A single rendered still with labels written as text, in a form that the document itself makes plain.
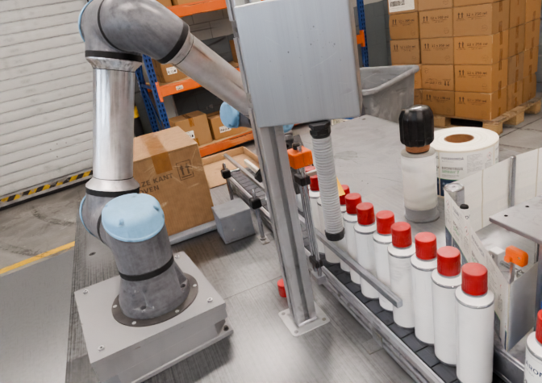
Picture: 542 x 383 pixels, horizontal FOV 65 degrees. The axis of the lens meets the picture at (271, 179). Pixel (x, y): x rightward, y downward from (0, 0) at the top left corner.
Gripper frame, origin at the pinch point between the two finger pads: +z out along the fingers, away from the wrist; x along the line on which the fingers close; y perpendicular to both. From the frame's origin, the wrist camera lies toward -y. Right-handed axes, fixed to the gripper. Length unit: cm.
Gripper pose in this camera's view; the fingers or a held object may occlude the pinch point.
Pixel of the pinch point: (299, 208)
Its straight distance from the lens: 119.5
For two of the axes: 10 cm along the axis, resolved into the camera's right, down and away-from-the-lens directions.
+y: 9.1, -3.0, 2.9
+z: 3.4, 9.3, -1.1
